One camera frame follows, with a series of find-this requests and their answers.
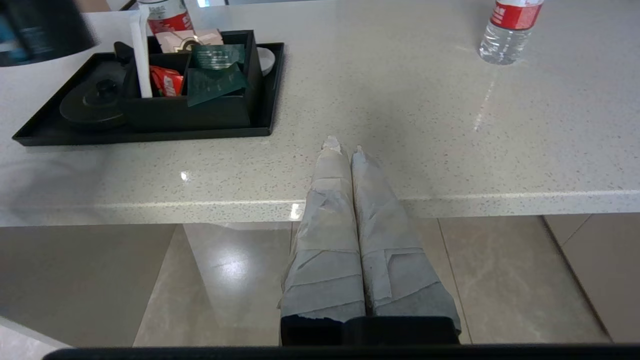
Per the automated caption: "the white upright paper sleeve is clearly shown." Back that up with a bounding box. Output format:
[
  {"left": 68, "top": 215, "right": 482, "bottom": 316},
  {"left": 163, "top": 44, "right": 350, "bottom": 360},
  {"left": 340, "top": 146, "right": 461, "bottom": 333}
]
[{"left": 130, "top": 9, "right": 154, "bottom": 99}]

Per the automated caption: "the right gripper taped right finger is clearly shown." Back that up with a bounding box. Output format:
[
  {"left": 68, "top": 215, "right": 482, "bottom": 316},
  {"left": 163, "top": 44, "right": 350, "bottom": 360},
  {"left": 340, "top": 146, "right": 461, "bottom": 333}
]
[{"left": 351, "top": 145, "right": 462, "bottom": 346}]

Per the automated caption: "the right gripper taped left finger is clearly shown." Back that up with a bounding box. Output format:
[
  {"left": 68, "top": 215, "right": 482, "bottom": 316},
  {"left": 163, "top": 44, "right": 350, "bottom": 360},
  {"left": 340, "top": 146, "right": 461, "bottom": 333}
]
[{"left": 278, "top": 136, "right": 367, "bottom": 347}]

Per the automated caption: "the dark green tea packet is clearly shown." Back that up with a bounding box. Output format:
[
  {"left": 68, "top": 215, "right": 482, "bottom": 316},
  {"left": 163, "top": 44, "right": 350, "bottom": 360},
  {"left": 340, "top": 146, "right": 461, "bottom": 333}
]
[
  {"left": 186, "top": 62, "right": 250, "bottom": 108},
  {"left": 191, "top": 44, "right": 247, "bottom": 71}
]

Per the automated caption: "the clear water bottle red cap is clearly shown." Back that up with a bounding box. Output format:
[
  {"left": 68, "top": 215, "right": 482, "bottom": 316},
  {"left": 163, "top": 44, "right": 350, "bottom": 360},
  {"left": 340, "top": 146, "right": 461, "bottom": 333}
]
[
  {"left": 137, "top": 0, "right": 195, "bottom": 37},
  {"left": 478, "top": 0, "right": 545, "bottom": 66}
]

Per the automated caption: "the black round kettle base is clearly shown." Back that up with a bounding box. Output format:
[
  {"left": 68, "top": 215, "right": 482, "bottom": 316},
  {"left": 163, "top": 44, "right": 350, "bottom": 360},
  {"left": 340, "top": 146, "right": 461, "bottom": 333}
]
[{"left": 59, "top": 78, "right": 129, "bottom": 131}]

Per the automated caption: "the black compartment organizer box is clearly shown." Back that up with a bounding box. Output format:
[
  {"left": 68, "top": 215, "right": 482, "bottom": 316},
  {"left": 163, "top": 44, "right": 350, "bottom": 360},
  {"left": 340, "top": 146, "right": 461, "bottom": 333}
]
[{"left": 122, "top": 30, "right": 264, "bottom": 132}]

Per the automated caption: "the black rectangular serving tray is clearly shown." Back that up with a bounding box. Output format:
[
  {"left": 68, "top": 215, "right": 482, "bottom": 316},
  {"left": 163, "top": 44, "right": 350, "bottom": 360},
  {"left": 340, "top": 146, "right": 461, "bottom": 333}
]
[{"left": 12, "top": 41, "right": 286, "bottom": 147}]

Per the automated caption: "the white brown sachet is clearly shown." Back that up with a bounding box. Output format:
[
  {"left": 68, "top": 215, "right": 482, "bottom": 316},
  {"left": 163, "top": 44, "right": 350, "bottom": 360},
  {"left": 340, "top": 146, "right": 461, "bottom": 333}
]
[{"left": 155, "top": 28, "right": 225, "bottom": 54}]

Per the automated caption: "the black electric kettle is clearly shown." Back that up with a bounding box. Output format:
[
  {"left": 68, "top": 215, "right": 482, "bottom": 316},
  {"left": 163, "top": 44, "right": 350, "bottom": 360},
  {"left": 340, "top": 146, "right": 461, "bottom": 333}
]
[{"left": 0, "top": 0, "right": 99, "bottom": 68}]

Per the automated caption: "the red tea packet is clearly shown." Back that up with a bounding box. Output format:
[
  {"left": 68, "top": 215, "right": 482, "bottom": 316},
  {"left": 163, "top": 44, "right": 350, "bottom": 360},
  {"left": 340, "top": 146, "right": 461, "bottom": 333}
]
[{"left": 149, "top": 65, "right": 185, "bottom": 98}]

